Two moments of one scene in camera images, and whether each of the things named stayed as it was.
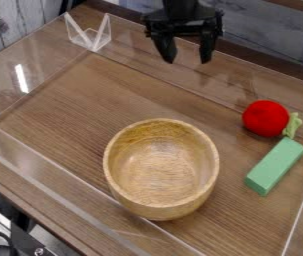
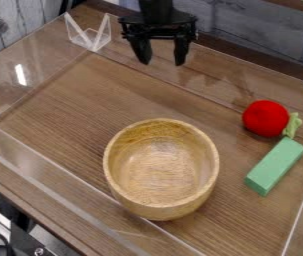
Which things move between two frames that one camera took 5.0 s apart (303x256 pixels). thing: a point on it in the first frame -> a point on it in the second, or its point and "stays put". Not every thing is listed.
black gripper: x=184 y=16 -> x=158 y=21
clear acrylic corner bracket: x=90 y=38 stays put
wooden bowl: x=161 y=166 stays put
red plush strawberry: x=268 y=119 stays put
